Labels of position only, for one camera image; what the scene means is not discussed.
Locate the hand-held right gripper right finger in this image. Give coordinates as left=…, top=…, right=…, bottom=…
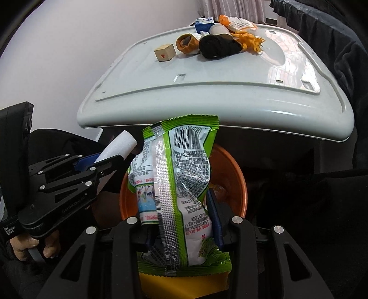
left=206, top=189, right=336, bottom=299

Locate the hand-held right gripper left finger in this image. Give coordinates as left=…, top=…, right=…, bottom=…
left=43, top=217, right=153, bottom=299

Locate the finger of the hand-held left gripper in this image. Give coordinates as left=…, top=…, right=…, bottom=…
left=40, top=155, right=131, bottom=201
left=28, top=153, right=101, bottom=185

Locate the white foam tube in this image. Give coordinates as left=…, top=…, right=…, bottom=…
left=95, top=131, right=137, bottom=164

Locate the orange plastic bowl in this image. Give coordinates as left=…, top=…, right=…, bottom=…
left=119, top=143, right=248, bottom=227

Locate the green snack bag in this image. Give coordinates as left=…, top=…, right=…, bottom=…
left=127, top=114, right=233, bottom=278

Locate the wooden cube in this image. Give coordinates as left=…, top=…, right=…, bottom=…
left=154, top=43, right=175, bottom=62

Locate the black sock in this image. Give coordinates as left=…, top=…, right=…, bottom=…
left=199, top=34, right=243, bottom=60

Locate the blue and white cookie box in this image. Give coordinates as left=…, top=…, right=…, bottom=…
left=195, top=17, right=216, bottom=34

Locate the white paper roll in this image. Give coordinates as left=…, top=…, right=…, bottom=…
left=208, top=24, right=232, bottom=39

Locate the orange fuzzy toy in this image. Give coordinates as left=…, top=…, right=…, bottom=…
left=230, top=32, right=265, bottom=55

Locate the orange and white packet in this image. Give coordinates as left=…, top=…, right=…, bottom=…
left=218, top=14, right=258, bottom=33

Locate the person's left forearm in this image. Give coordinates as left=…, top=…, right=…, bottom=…
left=0, top=244, right=58, bottom=299

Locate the person's left hand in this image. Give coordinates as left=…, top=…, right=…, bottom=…
left=10, top=229, right=61, bottom=261

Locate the white plastic storage box lid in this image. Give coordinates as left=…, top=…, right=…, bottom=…
left=76, top=21, right=355, bottom=143

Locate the pink patterned curtain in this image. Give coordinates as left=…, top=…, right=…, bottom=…
left=200, top=0, right=266, bottom=25

